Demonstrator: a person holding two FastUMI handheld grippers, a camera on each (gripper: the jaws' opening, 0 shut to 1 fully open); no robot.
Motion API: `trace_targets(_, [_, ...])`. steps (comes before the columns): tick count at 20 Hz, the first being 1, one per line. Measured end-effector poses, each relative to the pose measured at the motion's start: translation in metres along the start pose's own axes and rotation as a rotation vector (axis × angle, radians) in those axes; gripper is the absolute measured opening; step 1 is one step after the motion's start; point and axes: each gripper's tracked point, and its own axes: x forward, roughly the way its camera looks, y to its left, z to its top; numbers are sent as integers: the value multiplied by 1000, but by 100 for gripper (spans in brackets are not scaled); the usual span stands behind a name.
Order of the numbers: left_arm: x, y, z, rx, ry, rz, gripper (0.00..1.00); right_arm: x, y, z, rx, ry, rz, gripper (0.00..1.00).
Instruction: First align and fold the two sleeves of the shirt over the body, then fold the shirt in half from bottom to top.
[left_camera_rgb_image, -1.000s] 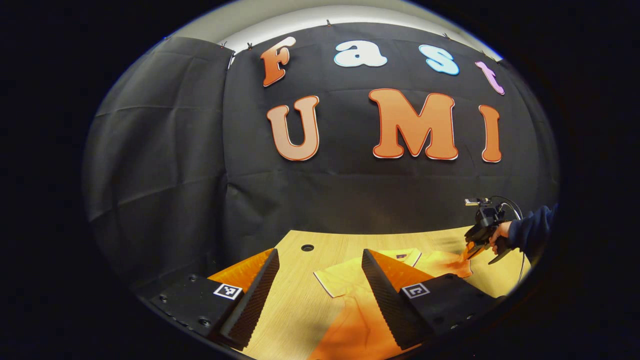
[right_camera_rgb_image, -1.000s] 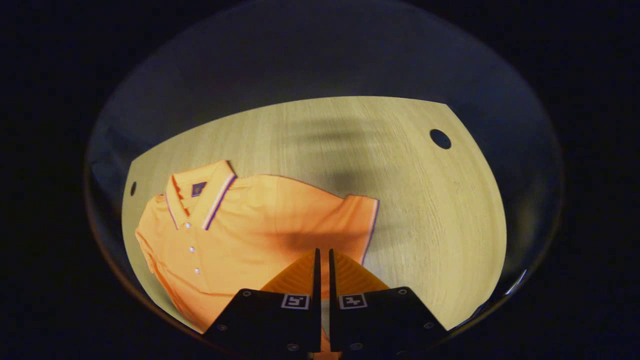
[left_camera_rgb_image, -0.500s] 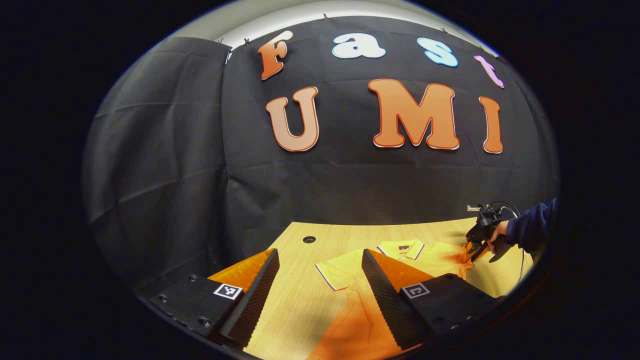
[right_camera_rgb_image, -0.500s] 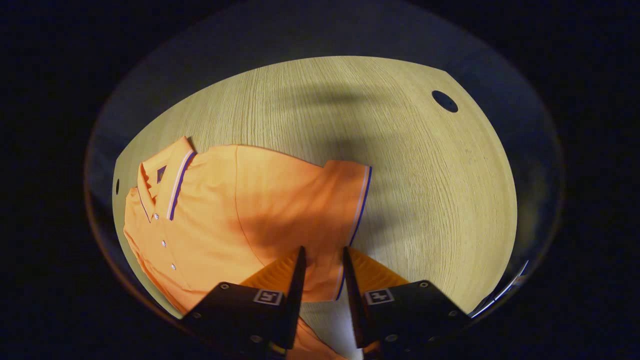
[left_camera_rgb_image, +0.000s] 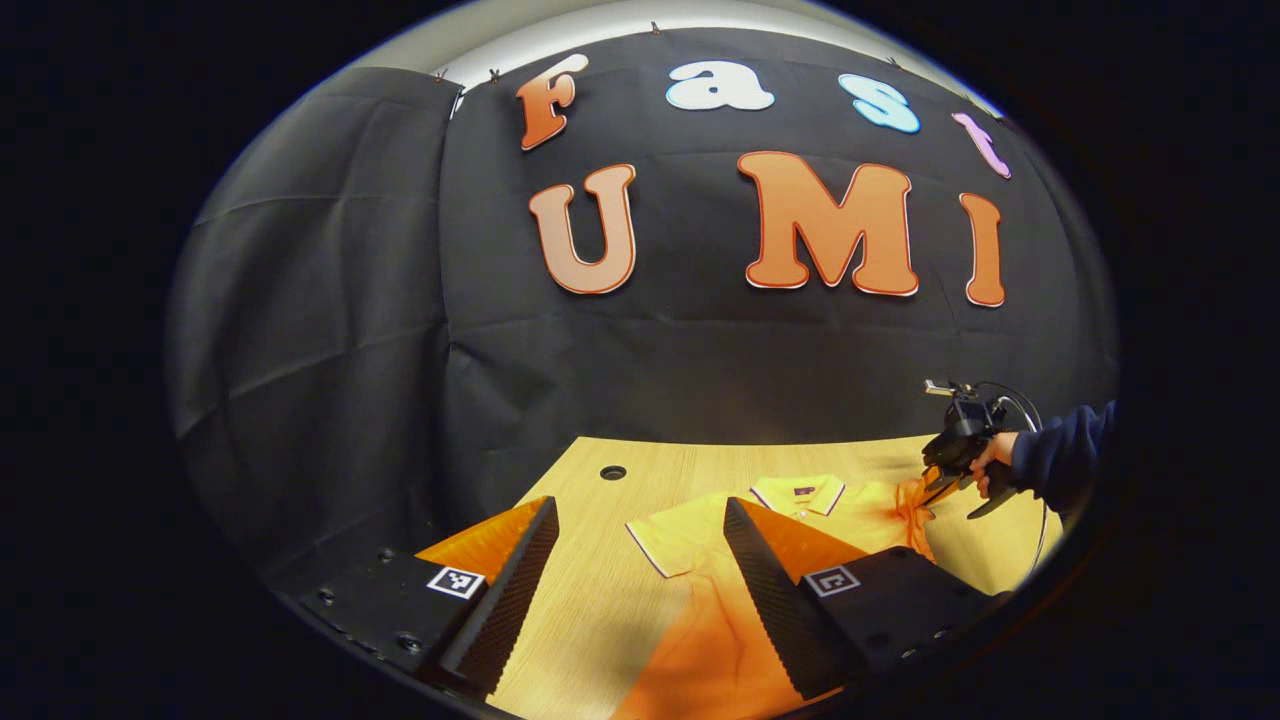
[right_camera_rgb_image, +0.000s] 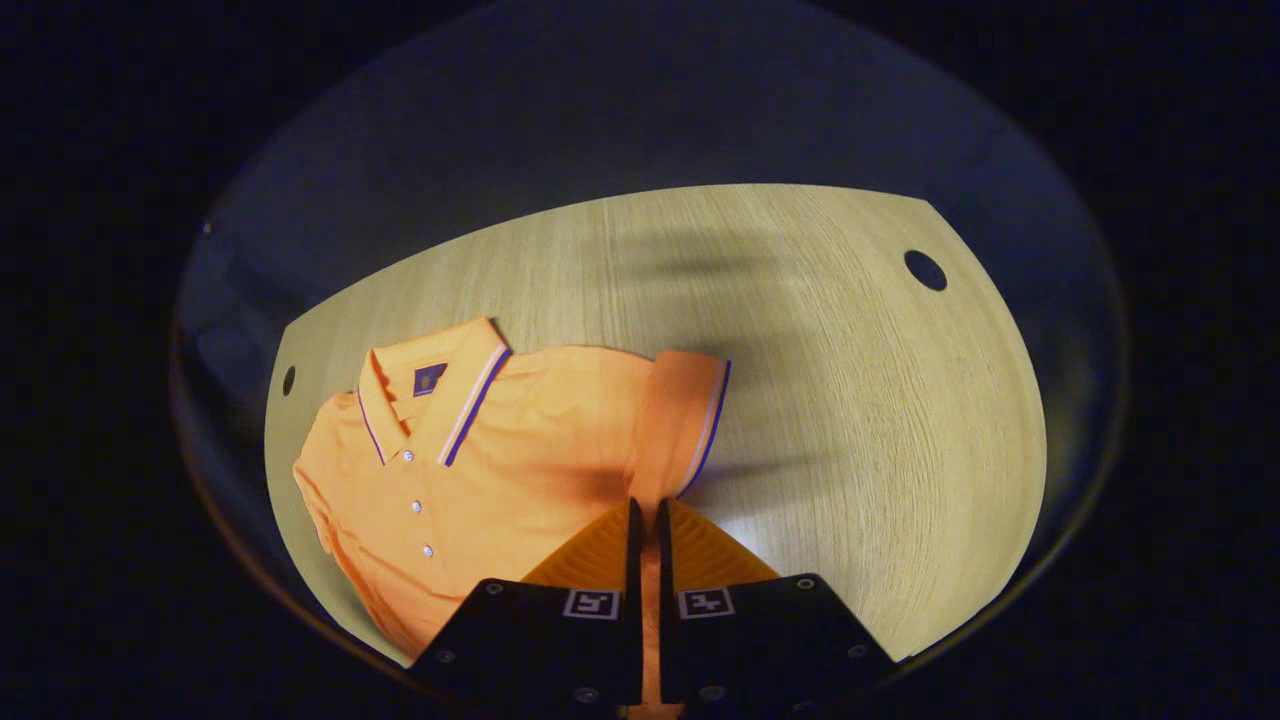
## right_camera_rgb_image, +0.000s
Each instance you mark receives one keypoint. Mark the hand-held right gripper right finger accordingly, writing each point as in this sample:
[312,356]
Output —
[745,640]

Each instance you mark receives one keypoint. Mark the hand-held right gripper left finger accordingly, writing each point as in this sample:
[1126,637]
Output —
[560,640]

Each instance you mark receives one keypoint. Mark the orange T-shirt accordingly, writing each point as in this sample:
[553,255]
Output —
[520,450]

